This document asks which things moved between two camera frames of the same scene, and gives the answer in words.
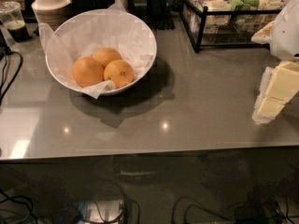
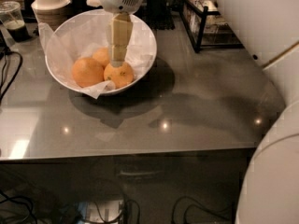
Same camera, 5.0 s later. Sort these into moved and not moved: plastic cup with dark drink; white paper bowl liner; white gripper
Moved: white gripper
Not moved: white paper bowl liner; plastic cup with dark drink
